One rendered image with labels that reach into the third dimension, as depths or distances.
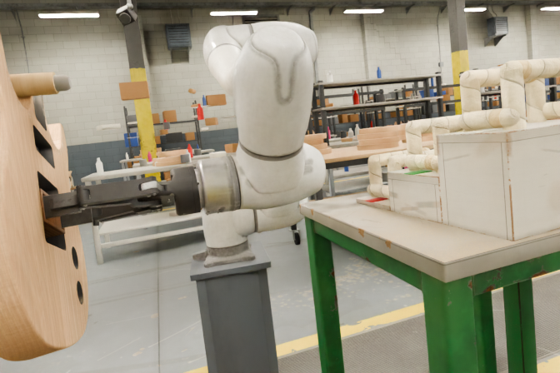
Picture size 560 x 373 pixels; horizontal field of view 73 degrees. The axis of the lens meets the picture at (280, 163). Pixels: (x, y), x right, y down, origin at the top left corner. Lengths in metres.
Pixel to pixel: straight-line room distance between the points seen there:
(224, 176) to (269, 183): 0.07
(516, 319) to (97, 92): 11.29
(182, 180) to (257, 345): 0.98
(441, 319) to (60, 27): 12.02
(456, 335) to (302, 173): 0.33
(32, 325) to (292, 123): 0.37
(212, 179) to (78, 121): 11.29
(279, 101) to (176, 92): 11.28
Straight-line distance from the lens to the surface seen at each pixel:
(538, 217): 0.74
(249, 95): 0.51
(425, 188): 0.81
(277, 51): 0.49
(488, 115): 0.72
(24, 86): 0.66
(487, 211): 0.72
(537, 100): 0.90
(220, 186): 0.58
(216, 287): 1.38
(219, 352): 1.48
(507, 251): 0.68
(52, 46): 12.22
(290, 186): 0.59
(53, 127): 0.83
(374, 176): 1.02
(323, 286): 1.11
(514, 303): 1.37
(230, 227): 1.36
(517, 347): 1.43
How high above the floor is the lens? 1.14
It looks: 5 degrees down
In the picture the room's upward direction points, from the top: 7 degrees counter-clockwise
